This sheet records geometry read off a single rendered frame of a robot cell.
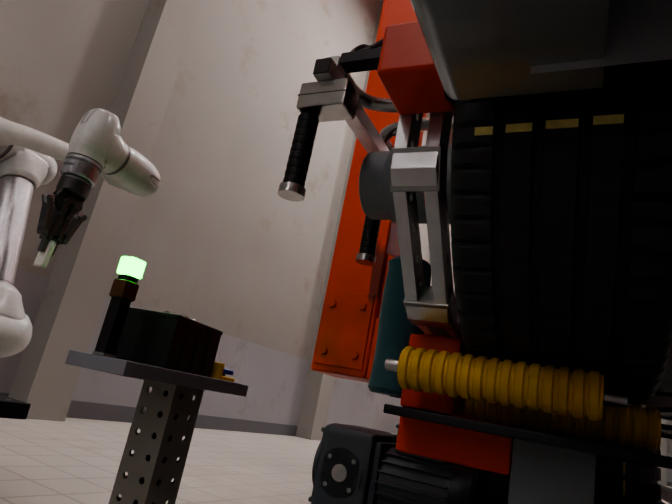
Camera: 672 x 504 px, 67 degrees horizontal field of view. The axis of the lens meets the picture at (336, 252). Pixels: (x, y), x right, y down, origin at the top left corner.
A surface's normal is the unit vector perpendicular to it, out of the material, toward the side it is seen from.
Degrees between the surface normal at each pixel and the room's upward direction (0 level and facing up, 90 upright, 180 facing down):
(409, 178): 135
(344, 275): 90
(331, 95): 90
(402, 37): 90
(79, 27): 90
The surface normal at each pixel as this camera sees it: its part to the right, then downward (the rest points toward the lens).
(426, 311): -0.42, 0.43
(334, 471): -0.40, -0.33
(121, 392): 0.86, 0.01
